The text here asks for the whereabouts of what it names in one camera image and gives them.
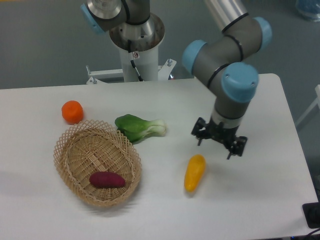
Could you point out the black device at table edge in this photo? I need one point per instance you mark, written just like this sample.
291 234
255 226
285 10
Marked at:
312 214

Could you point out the white frame at right edge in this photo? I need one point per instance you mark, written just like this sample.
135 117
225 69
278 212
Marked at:
311 111

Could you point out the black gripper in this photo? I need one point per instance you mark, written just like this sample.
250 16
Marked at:
219 133

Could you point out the yellow mango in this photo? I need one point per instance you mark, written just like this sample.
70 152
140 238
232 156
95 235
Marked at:
194 172

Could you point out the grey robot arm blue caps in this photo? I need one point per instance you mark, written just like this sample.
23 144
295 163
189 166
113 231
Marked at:
137 33

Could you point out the blue object top right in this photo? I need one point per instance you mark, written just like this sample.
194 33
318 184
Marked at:
309 9

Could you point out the green bok choy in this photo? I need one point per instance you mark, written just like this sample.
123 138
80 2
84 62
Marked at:
136 128

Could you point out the woven wicker basket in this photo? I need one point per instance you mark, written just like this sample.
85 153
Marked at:
96 146

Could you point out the purple sweet potato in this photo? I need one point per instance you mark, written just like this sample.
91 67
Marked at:
106 179

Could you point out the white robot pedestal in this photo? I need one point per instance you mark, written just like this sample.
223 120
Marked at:
136 66

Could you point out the orange persimmon fruit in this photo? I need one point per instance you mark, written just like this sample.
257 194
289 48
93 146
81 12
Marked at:
72 112

